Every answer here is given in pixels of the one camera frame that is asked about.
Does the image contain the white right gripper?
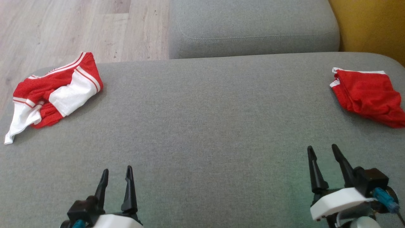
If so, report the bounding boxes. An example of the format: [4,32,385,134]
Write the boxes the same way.
[307,144,375,221]

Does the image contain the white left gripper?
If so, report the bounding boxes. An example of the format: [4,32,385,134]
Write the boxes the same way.
[92,166,144,228]

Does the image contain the red shorts with white trim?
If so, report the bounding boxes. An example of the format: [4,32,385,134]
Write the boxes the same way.
[330,67,405,129]

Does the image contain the red white sports jersey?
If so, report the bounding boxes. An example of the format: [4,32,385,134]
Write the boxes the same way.
[4,52,104,145]

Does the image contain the grey fabric sofa seat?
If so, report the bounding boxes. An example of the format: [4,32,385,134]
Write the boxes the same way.
[0,52,405,228]

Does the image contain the yellow panel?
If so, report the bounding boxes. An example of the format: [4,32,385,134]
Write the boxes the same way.
[328,0,405,67]

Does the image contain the grey fabric sofa cushion block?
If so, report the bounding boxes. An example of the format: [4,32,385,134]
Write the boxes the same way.
[169,0,340,60]

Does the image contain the right camera cable teal plug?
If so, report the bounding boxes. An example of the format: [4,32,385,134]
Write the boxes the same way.
[373,187,405,226]

